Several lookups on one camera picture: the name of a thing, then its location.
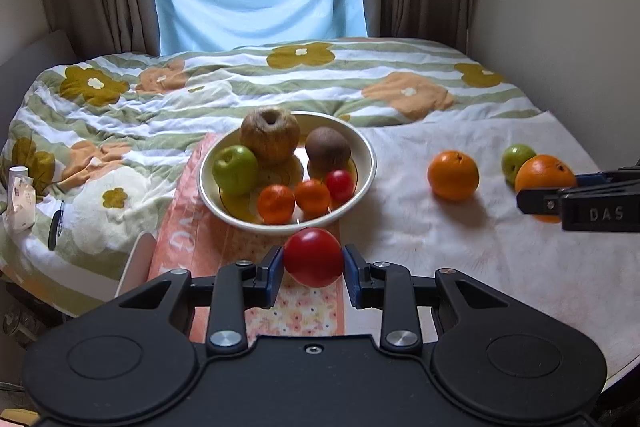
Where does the large orange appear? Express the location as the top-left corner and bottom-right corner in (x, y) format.
(514, 155), (578, 193)

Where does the red tomato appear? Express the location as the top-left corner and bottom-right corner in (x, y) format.
(283, 228), (344, 288)
(324, 169), (355, 207)

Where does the small tangerine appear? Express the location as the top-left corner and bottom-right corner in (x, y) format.
(294, 179), (331, 217)
(257, 184), (296, 225)

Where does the small green apple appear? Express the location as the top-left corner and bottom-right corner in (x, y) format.
(213, 145), (259, 196)

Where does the large green apple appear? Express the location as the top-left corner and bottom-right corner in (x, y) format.
(501, 144), (537, 185)

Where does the white pink towel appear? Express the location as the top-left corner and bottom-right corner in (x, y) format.
(340, 113), (639, 379)

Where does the orange far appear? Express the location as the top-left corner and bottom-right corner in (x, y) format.
(426, 150), (480, 202)

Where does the cream oval bowl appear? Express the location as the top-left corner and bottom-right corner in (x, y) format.
(197, 109), (378, 237)

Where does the brown kiwi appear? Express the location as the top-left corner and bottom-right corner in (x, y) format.
(305, 127), (352, 171)

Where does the wrinkled brown apple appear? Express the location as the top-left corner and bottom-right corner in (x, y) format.
(240, 106), (300, 167)

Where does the black round object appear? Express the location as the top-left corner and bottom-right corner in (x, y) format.
(48, 202), (65, 251)

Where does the floral striped quilt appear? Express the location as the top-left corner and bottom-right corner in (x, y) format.
(1, 38), (537, 315)

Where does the small white bottle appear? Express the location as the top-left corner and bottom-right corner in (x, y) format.
(6, 166), (36, 234)

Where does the grey headboard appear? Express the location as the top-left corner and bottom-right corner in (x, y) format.
(0, 30), (78, 145)

